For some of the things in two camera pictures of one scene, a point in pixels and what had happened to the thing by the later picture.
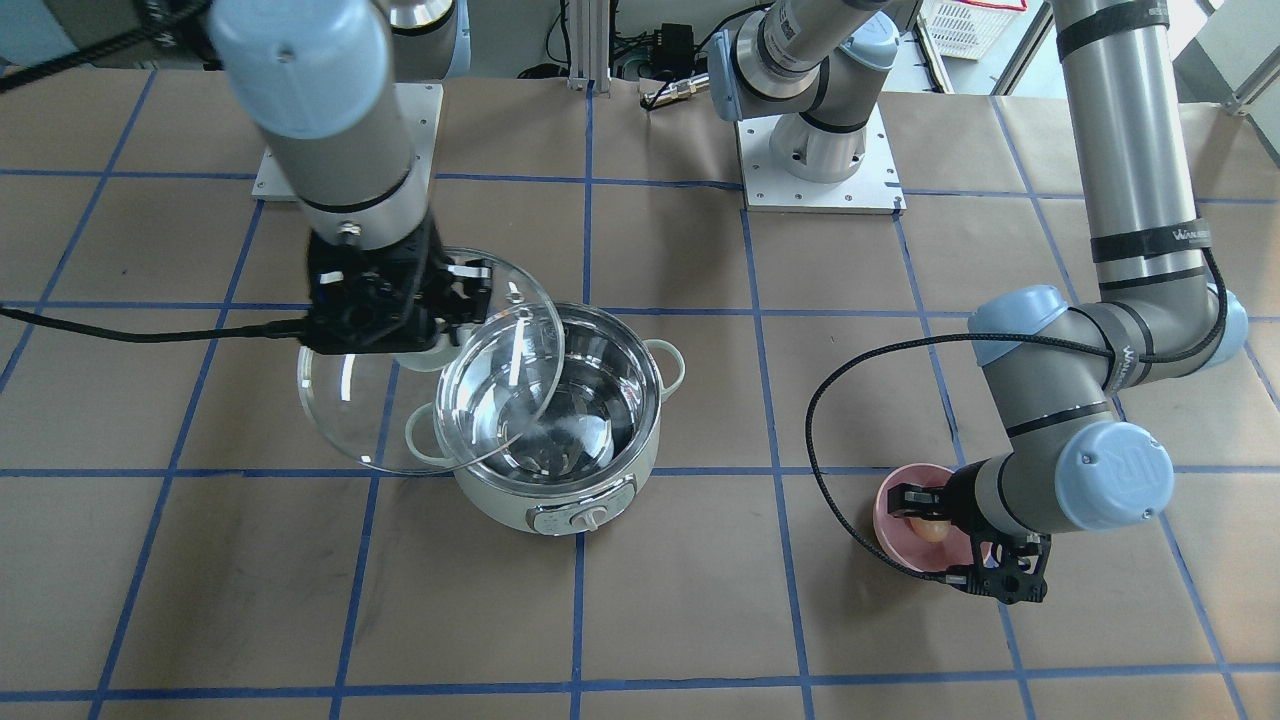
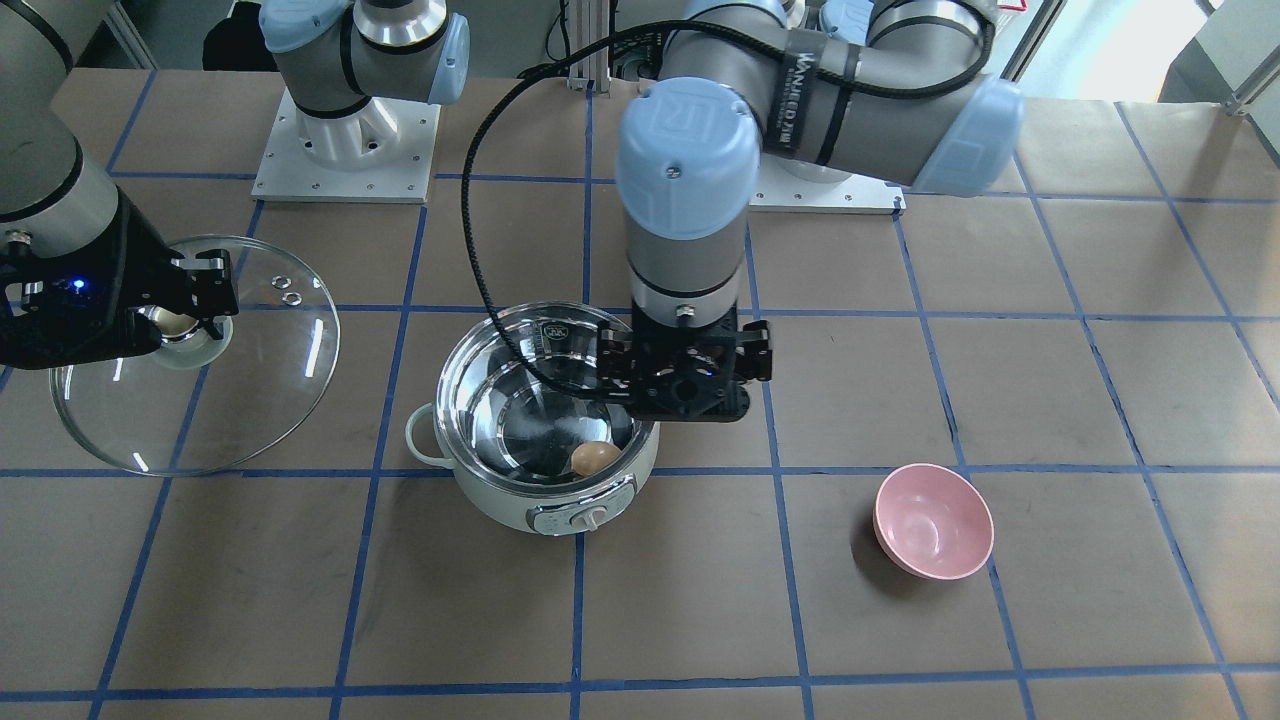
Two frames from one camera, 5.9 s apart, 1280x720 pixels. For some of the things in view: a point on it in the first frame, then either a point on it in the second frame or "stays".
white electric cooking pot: [547, 415] stays
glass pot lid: [375, 412] → [201, 404]
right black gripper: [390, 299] → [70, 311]
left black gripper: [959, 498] → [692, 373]
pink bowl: [899, 540] stays
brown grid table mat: [180, 539] stays
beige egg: [932, 531] → [591, 455]
